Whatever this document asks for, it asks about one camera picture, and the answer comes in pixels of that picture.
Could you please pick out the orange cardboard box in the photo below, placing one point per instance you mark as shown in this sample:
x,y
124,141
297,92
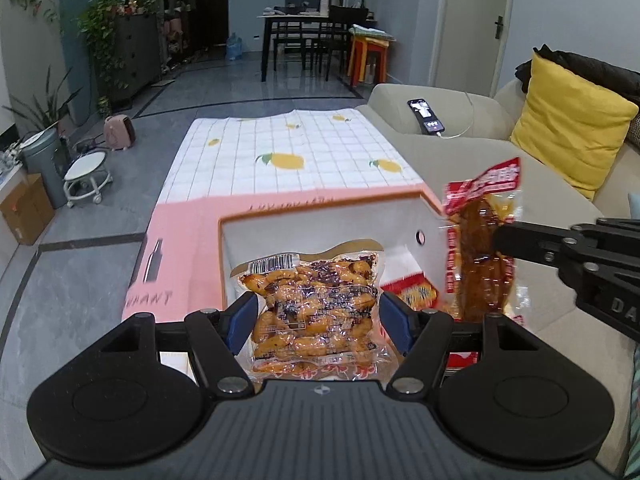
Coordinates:
x,y
300,225

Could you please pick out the shoe rack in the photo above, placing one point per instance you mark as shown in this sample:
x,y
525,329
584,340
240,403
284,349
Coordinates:
x,y
177,35

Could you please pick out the green white seat cushion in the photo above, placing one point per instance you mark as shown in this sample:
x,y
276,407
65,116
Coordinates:
x,y
370,32

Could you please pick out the brown cardboard box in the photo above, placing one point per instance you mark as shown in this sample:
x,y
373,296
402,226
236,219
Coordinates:
x,y
25,210

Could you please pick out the stacked red orange stools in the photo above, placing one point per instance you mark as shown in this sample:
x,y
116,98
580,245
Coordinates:
x,y
367,57

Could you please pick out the clear packet of orange nuts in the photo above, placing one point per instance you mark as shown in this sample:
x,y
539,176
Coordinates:
x,y
310,300

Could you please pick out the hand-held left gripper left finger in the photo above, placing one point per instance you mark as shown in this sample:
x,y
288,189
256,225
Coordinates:
x,y
242,322

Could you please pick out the pink space heater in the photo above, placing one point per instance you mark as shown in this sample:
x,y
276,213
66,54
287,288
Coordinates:
x,y
119,132

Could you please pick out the dark cloth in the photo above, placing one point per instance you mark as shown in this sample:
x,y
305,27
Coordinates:
x,y
590,67

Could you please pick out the bottle on dining table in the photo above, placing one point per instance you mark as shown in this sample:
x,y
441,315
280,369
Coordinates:
x,y
325,5

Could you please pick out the yellow pillow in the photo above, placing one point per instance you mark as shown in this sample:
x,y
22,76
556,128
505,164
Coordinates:
x,y
570,125

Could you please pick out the red snack packet white label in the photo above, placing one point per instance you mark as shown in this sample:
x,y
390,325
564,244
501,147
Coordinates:
x,y
415,292

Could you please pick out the black smartphone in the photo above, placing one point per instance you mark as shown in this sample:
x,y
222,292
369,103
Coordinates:
x,y
425,116

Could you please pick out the blue water jug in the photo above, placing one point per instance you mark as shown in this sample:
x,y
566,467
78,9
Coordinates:
x,y
234,47

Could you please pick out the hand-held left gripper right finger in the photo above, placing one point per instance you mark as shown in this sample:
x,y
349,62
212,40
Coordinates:
x,y
395,322

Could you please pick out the white low cabinet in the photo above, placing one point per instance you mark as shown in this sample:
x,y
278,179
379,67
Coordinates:
x,y
7,180

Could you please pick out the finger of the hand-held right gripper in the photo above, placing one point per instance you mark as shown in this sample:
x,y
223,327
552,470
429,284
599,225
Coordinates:
x,y
530,242
620,225

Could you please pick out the checkered fruit print tablecloth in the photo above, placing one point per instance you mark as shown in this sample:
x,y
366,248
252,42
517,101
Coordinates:
x,y
280,140

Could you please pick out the dark dining table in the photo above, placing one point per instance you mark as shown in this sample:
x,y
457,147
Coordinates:
x,y
295,17

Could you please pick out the dark drawer cabinet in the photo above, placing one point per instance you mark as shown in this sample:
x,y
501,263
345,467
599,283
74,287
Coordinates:
x,y
140,55

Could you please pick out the white door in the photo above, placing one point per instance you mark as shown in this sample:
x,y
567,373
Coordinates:
x,y
475,20

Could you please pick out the grey trash bin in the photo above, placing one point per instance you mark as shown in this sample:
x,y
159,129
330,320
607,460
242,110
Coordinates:
x,y
42,165

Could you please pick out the long leaf potted plant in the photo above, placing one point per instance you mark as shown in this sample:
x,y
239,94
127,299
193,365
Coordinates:
x,y
42,110

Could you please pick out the red packet of brown meat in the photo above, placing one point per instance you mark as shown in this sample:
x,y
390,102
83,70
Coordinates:
x,y
475,260

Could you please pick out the white round rolling stool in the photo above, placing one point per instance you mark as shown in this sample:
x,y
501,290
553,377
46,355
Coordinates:
x,y
87,167

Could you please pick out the beige sofa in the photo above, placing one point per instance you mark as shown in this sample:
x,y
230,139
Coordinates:
x,y
550,200

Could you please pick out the dark dining chair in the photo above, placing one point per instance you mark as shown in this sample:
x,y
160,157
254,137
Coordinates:
x,y
345,30
295,47

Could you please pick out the trailing green plant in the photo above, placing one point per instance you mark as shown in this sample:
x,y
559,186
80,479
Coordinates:
x,y
100,35

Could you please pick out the teal striped cloth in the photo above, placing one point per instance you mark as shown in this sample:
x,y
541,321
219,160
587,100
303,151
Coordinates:
x,y
632,400

